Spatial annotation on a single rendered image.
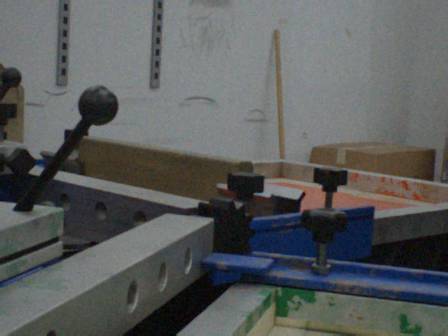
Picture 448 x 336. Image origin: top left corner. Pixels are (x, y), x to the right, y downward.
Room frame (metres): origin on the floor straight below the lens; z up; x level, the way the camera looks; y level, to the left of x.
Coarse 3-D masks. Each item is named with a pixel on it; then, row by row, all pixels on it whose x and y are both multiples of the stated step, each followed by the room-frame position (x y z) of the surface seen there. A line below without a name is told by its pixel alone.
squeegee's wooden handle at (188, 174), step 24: (96, 144) 1.42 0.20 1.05; (120, 144) 1.38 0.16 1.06; (144, 144) 1.37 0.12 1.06; (96, 168) 1.42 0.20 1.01; (120, 168) 1.38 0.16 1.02; (144, 168) 1.34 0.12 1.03; (168, 168) 1.30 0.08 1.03; (192, 168) 1.27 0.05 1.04; (216, 168) 1.23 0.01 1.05; (240, 168) 1.21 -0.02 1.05; (168, 192) 1.30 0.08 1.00; (192, 192) 1.26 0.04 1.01; (216, 192) 1.23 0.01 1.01
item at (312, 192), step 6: (288, 186) 1.79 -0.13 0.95; (294, 186) 1.79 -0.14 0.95; (300, 186) 1.80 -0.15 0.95; (306, 186) 1.80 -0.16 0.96; (306, 192) 1.72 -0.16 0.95; (312, 192) 1.72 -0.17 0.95; (318, 192) 1.72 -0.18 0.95; (324, 192) 1.73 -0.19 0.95; (336, 192) 1.74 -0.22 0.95; (342, 192) 1.74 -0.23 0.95; (318, 198) 1.64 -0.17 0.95; (324, 198) 1.65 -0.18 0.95; (336, 198) 1.66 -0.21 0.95; (342, 198) 1.66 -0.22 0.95
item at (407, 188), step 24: (264, 168) 1.89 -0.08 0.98; (288, 168) 1.91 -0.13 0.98; (312, 168) 1.86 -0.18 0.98; (384, 192) 1.74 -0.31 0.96; (408, 192) 1.70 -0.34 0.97; (432, 192) 1.67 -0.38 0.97; (384, 216) 1.26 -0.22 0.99; (408, 216) 1.29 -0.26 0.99; (432, 216) 1.34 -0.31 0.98; (96, 240) 1.15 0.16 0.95; (384, 240) 1.25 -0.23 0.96
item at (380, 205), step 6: (348, 198) 1.67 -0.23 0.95; (354, 198) 1.67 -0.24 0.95; (360, 198) 1.68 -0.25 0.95; (366, 198) 1.68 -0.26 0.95; (348, 204) 1.59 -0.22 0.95; (354, 204) 1.59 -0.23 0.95; (360, 204) 1.60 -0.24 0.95; (366, 204) 1.60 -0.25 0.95; (372, 204) 1.61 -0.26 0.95; (378, 204) 1.61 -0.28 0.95; (384, 204) 1.62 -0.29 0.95; (390, 204) 1.62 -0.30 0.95; (396, 204) 1.62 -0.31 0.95; (402, 204) 1.63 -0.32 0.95; (408, 204) 1.63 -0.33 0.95; (378, 210) 1.54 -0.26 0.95; (384, 210) 1.55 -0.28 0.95
